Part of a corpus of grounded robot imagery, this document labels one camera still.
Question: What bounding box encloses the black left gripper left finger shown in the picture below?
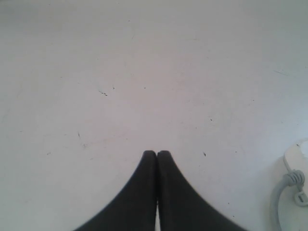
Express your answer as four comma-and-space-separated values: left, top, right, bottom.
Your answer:
77, 151, 157, 231

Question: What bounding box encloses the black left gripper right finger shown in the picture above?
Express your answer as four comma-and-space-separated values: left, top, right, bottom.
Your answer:
156, 151, 244, 231

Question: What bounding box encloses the white power strip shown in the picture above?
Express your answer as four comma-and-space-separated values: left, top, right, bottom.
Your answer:
283, 139, 308, 207

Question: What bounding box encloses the grey power cable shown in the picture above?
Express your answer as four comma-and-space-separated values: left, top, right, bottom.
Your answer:
269, 169, 305, 231

